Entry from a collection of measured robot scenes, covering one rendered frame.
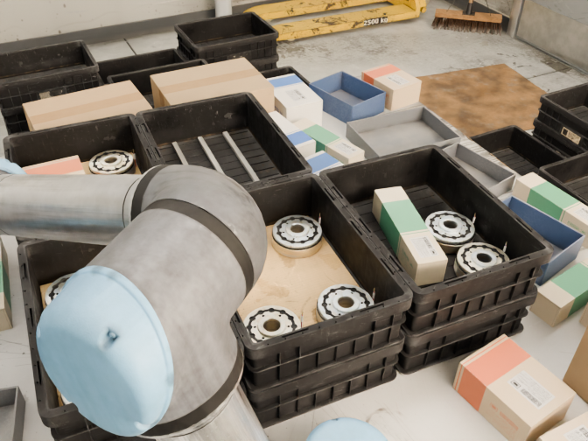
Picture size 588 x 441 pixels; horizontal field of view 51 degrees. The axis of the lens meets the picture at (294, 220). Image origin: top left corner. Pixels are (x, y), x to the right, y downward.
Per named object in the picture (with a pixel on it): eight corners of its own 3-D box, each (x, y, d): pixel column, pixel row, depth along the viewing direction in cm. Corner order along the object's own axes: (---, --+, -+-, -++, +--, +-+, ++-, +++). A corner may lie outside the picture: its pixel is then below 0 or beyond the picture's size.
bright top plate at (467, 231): (483, 239, 126) (484, 236, 125) (438, 248, 123) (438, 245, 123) (459, 209, 133) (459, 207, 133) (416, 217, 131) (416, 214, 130)
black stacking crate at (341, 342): (407, 344, 110) (416, 299, 103) (250, 399, 101) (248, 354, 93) (313, 216, 138) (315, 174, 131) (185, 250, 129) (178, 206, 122)
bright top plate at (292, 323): (308, 344, 104) (308, 342, 103) (249, 358, 101) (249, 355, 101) (290, 302, 111) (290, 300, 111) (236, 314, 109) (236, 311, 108)
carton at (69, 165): (99, 220, 133) (93, 192, 128) (41, 236, 128) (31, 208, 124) (84, 182, 144) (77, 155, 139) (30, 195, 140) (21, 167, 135)
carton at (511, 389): (563, 417, 111) (577, 392, 107) (520, 451, 106) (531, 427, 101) (495, 359, 121) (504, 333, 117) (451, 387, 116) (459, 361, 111)
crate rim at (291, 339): (416, 307, 104) (417, 297, 102) (248, 363, 94) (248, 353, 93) (315, 180, 132) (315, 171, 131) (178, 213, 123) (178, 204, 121)
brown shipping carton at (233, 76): (178, 158, 176) (172, 108, 166) (157, 122, 191) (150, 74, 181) (274, 135, 186) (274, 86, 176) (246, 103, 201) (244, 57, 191)
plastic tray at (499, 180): (444, 227, 153) (448, 212, 150) (388, 189, 165) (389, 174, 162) (512, 189, 166) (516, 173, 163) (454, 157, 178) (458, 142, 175)
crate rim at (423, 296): (555, 260, 113) (558, 250, 112) (416, 307, 104) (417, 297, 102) (433, 151, 142) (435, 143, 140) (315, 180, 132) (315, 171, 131)
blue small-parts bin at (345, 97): (384, 111, 198) (386, 92, 194) (351, 126, 191) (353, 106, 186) (340, 89, 210) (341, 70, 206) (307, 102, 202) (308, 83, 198)
